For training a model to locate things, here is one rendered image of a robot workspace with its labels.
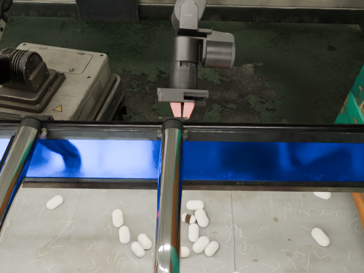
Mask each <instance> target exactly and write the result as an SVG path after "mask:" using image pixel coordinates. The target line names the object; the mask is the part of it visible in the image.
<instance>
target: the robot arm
mask: <svg viewBox="0 0 364 273"><path fill-rule="evenodd" d="M207 2H208V0H177V1H176V3H175V6H174V10H173V14H172V17H171V22H172V25H173V27H174V28H175V37H174V38H172V39H171V61H170V86H169V88H157V96H158V102H170V105H171V108H172V111H173V114H174V117H181V106H184V111H183V117H188V119H189V118H190V115H191V113H192V111H193V109H194V106H205V105H206V101H207V98H209V90H197V84H198V59H199V45H200V62H201V63H202V66H203V68H219V69H231V68H232V66H233V63H234V60H235V37H234V36H233V34H230V33H228V32H227V33H226V32H220V31H214V30H212V29H202V28H198V23H199V21H200V20H201V18H202V16H203V13H204V10H205V8H206V5H207Z"/></svg>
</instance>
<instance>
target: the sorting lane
mask: <svg viewBox="0 0 364 273"><path fill-rule="evenodd" d="M58 195H59V196H61V197H62V198H63V202H62V203H61V204H60V205H58V206H57V207H55V208H54V209H52V210H50V209H48V208H47V202H48V201H50V200H51V199H53V198H54V197H55V196H58ZM189 200H201V201H202V202H203V203H204V207H203V209H202V210H204V211H205V214H206V216H207V218H208V220H209V223H208V225H207V226H206V227H201V226H199V224H198V222H197V219H196V222H195V223H194V224H197V225H198V227H199V238H200V237H201V236H206V237H207V238H208V239H209V244H210V242H212V241H216V242H217V243H218V245H219V247H218V249H217V251H216V252H215V253H214V254H213V255H212V256H207V255H206V254H205V249H204V250H203V251H202V252H200V253H196V252H194V251H193V248H192V247H193V244H194V243H195V242H191V241H190V240H189V226H190V225H191V224H189V223H185V222H183V221H182V231H181V247H182V246H185V247H187V248H189V250H190V254H189V255H188V256H187V257H182V258H181V273H233V272H239V273H364V229H363V226H362V223H361V220H360V216H359V213H358V210H357V208H356V205H355V202H354V199H353V196H352V193H351V192H331V196H330V198H329V199H323V198H320V197H318V196H315V195H314V193H313V192H274V191H197V190H183V200H182V214H183V213H188V214H191V215H194V216H195V211H196V210H189V209H188V208H187V207H186V204H187V202H188V201H189ZM156 203H157V190H121V189H81V188H21V190H20V193H19V195H18V198H17V201H16V204H15V206H14V209H13V211H12V214H11V217H10V219H9V222H10V223H9V225H8V226H7V227H6V230H5V233H4V235H3V238H2V241H1V244H0V273H152V262H153V258H152V252H153V240H154V226H155V211H156ZM116 209H119V210H121V211H122V214H123V225H122V226H126V227H128V229H129V235H130V240H129V242H128V243H126V244H123V243H121V242H120V237H119V229H120V228H121V227H122V226H120V227H116V226H114V225H113V216H112V213H113V211H114V210H116ZM314 228H319V229H321V230H322V231H323V232H324V233H325V234H326V235H327V237H328V238H329V240H330V242H329V245H328V246H320V245H319V243H318V242H317V241H316V240H315V239H314V238H313V236H312V235H311V231H312V229H314ZM141 233H144V234H145V235H146V236H147V237H148V238H149V239H150V240H151V242H152V247H151V248H150V249H147V250H146V249H145V254H144V255H143V256H142V257H138V256H137V255H136V254H135V253H134V252H133V251H132V249H131V245H132V243H133V242H138V235H140V234H141Z"/></svg>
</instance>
